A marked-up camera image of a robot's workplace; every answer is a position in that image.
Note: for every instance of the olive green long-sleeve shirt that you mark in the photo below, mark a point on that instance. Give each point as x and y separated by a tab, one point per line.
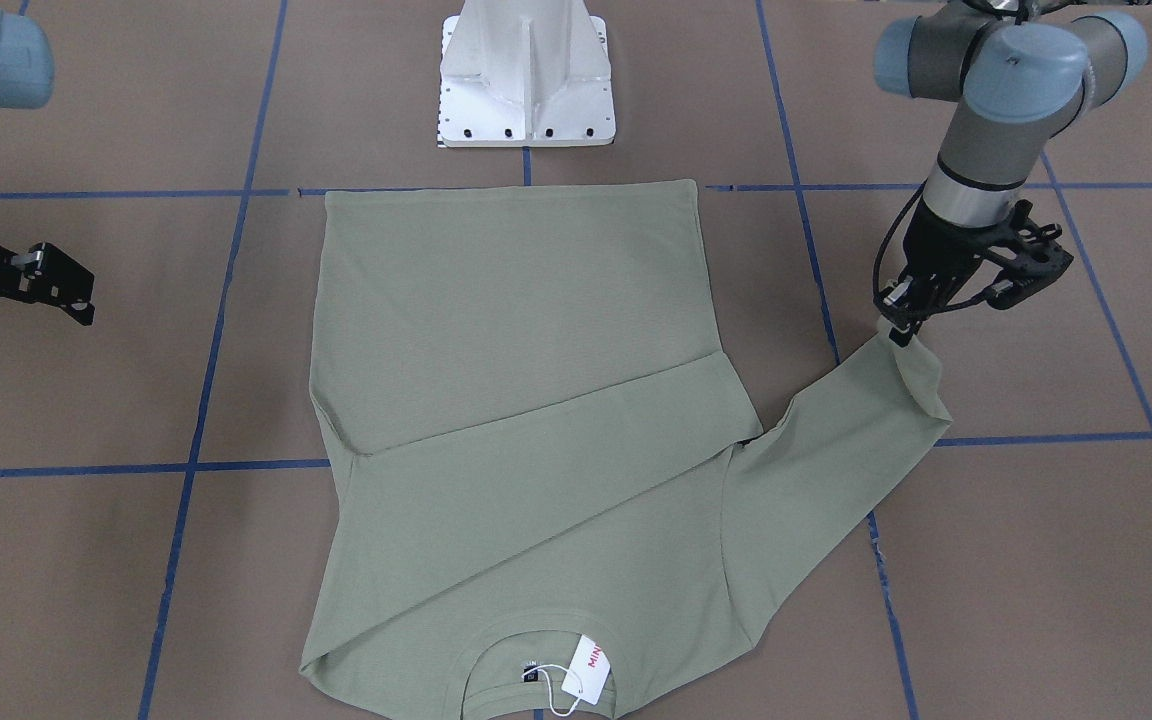
535	434

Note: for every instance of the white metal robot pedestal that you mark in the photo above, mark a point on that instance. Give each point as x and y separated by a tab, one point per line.
525	74

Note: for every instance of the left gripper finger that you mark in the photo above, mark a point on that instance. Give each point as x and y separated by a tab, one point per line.
896	308

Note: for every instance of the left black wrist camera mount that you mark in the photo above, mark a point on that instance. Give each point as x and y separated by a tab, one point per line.
1029	257

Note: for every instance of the white paper hang tag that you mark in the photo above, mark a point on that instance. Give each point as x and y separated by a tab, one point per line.
585	675

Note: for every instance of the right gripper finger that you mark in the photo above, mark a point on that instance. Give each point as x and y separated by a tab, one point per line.
50	276

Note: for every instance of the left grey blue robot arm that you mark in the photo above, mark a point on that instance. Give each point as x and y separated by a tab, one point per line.
1016	82

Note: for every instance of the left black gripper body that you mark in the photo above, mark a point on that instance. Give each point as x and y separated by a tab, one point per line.
939	252

